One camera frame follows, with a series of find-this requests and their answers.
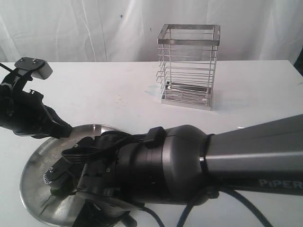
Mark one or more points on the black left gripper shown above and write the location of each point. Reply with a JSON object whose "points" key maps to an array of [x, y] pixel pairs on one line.
{"points": [[24, 112]]}

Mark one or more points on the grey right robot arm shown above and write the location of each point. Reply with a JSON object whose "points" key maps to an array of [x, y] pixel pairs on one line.
{"points": [[185, 166]]}

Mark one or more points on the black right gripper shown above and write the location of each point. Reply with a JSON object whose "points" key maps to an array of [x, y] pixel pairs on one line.
{"points": [[115, 181]]}

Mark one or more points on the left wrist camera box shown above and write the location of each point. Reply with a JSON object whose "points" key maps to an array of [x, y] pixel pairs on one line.
{"points": [[34, 67]]}

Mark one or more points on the round stainless steel plate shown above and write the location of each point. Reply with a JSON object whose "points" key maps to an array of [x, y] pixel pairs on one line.
{"points": [[33, 191]]}

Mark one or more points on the green chili pepper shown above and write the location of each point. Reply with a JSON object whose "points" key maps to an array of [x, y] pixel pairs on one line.
{"points": [[54, 194]]}

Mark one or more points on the wire metal utensil holder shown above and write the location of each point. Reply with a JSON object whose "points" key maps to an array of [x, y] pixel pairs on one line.
{"points": [[187, 64]]}

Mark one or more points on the white backdrop curtain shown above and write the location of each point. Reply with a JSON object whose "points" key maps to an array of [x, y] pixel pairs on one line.
{"points": [[127, 30]]}

